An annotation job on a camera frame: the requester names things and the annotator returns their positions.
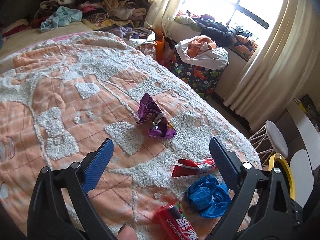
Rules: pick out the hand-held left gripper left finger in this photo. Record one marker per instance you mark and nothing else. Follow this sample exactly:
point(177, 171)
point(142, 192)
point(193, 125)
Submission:
point(98, 165)

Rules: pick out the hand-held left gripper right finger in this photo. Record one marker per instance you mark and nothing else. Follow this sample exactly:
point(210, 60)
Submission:
point(225, 165)

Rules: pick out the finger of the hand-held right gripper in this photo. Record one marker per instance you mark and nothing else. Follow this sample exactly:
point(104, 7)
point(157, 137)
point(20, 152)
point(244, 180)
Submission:
point(298, 215)

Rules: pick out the yellow rimmed trash bin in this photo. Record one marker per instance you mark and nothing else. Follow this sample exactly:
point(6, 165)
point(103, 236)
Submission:
point(290, 180)

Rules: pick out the person's left hand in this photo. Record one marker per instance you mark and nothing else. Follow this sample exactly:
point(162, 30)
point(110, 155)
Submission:
point(128, 235)

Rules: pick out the dark red snack wrapper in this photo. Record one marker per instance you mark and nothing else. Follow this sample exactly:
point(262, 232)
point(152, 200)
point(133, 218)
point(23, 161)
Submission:
point(195, 167)

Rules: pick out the crumpled blue plastic bag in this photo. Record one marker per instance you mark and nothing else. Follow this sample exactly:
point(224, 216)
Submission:
point(210, 197)

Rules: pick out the white chair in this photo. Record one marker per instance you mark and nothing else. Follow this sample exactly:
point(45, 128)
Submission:
point(301, 170)

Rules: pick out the white stool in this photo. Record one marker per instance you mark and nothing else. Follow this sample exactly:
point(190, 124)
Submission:
point(275, 135)

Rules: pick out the purple foil wrapper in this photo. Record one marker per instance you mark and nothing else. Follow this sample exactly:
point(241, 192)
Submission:
point(150, 110)

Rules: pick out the red tube snack packet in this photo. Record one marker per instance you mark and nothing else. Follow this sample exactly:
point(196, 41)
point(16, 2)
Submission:
point(175, 225)

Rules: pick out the white desk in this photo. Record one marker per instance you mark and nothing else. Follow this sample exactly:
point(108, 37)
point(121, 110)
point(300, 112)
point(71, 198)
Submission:
point(303, 127)

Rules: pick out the dark floral storage bag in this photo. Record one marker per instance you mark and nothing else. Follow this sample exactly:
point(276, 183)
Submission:
point(200, 80)

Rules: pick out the orange white fleece blanket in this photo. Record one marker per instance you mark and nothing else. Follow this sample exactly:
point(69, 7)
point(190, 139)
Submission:
point(62, 80)

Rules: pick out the wide cream curtain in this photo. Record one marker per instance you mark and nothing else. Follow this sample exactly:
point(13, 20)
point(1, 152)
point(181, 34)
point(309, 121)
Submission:
point(275, 75)

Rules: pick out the black yellow device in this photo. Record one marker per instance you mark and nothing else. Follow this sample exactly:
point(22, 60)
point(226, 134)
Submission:
point(308, 105)

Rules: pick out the white plastic laundry bag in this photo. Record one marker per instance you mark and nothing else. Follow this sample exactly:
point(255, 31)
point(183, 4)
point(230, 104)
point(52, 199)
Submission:
point(212, 57)

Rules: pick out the orange towel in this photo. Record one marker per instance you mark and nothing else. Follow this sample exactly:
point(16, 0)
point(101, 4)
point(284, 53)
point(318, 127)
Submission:
point(197, 50)

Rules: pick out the orange patterned garment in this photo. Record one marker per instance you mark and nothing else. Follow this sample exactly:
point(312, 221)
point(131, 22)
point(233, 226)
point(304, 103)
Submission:
point(245, 45)

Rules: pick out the orange bag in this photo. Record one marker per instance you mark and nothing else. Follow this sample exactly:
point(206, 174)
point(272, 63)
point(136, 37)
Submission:
point(160, 45)

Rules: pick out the grey purple garment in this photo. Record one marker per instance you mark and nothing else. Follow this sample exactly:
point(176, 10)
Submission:
point(125, 32)

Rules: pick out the dark padded jacket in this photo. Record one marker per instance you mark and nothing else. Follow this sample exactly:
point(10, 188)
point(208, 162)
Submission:
point(215, 30)

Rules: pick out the beige bed sheet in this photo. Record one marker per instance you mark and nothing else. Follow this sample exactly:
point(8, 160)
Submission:
point(50, 37)

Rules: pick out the colourful bedding on sill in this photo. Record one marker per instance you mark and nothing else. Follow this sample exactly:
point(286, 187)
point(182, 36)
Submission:
point(185, 18)

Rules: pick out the light blue garment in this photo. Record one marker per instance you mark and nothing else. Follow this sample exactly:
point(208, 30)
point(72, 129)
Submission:
point(62, 16)

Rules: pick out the pile of mixed clothes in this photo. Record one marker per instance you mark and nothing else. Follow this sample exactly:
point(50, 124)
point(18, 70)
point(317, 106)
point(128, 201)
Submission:
point(112, 7)

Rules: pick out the narrow cream curtain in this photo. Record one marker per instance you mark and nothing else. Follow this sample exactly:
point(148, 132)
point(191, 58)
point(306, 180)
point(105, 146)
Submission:
point(165, 0)

